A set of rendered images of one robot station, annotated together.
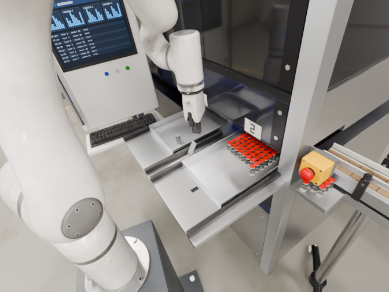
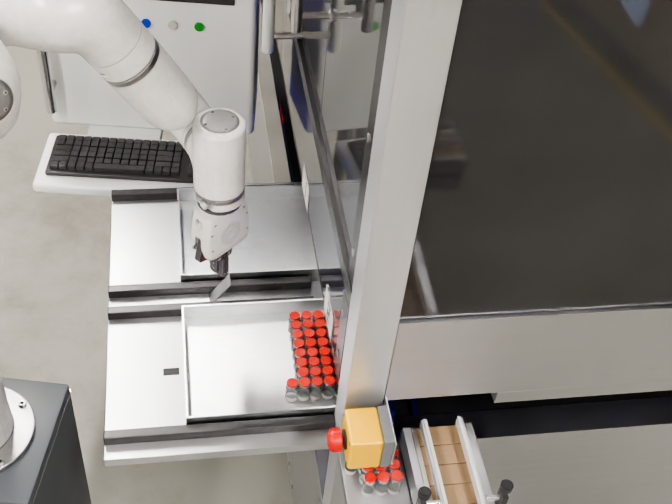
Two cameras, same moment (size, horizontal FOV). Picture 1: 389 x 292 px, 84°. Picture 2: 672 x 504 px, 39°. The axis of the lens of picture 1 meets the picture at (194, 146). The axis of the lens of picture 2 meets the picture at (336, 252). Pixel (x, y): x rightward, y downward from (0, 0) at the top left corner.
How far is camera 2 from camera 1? 1.01 m
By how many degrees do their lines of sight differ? 11
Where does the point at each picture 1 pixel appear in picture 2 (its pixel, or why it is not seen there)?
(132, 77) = (205, 50)
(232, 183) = (243, 395)
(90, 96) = not seen: hidden behind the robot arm
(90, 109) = (81, 80)
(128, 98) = not seen: hidden behind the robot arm
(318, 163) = (356, 429)
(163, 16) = (162, 121)
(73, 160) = not seen: outside the picture
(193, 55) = (219, 164)
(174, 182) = (146, 339)
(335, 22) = (380, 239)
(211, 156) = (250, 323)
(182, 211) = (123, 397)
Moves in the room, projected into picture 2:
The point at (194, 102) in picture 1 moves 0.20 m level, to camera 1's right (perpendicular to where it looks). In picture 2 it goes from (207, 228) to (321, 262)
